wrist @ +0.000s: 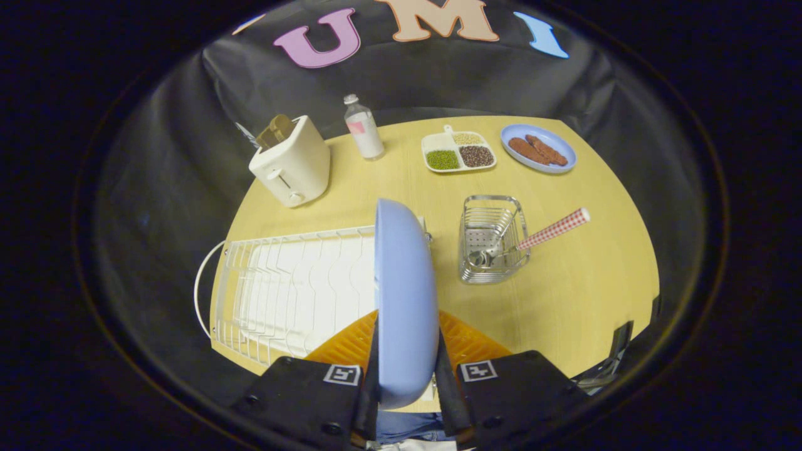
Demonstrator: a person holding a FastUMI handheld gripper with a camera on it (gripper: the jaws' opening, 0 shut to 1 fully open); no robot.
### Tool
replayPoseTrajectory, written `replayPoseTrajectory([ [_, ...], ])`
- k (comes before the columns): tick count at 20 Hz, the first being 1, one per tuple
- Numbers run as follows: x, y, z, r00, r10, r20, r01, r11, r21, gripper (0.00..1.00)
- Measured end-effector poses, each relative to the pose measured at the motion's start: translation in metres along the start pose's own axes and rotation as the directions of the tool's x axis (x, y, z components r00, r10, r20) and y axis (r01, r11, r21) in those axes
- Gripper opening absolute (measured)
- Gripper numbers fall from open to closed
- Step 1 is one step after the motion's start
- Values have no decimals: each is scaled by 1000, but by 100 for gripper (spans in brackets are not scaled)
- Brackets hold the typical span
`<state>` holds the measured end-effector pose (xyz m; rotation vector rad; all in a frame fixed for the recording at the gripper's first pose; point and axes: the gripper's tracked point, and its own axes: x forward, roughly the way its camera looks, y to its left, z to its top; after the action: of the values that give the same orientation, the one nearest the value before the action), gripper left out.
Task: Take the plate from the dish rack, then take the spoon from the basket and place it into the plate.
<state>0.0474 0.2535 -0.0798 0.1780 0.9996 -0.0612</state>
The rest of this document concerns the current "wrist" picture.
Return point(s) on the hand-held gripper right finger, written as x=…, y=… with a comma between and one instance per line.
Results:
x=520, y=394

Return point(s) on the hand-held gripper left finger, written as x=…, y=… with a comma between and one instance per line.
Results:
x=301, y=401

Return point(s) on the blue plate with sausages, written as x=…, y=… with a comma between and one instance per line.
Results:
x=537, y=148

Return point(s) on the cream toaster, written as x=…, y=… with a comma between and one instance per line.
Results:
x=293, y=166

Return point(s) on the brown sausage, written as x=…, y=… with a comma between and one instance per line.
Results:
x=547, y=150
x=527, y=151

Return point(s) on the white divided tray with beans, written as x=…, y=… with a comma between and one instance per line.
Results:
x=458, y=151

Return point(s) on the black backdrop cloth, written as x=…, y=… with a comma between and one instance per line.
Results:
x=188, y=156

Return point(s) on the toast slice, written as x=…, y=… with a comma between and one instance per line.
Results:
x=274, y=129

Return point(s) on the clear bottle with pink label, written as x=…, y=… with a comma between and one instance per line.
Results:
x=364, y=128

